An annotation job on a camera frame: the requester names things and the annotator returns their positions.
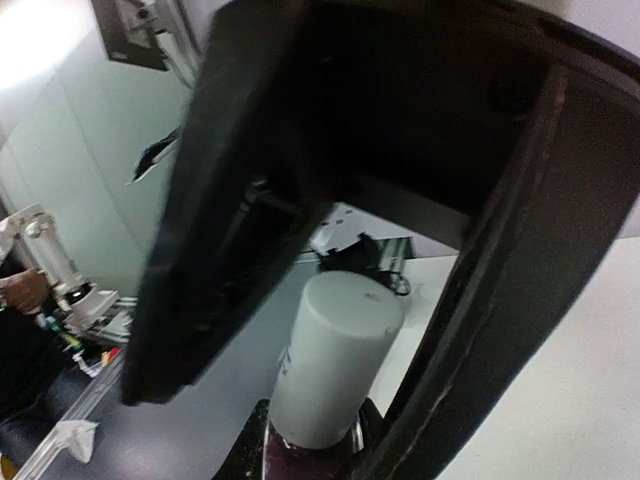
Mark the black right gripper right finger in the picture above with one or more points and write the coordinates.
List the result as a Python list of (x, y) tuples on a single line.
[(372, 423)]

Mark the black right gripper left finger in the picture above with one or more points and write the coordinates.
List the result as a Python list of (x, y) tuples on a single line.
[(245, 459)]

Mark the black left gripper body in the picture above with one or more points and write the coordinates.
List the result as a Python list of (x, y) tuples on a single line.
[(412, 110)]

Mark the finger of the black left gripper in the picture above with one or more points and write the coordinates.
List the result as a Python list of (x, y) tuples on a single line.
[(240, 210), (500, 280)]

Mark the small nail polish bottle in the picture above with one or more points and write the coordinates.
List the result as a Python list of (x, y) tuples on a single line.
[(283, 460)]

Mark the background clutter shelf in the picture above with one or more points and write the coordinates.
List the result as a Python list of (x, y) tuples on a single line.
[(84, 312)]

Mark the person in background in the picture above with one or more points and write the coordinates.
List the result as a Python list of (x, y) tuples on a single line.
[(39, 380)]

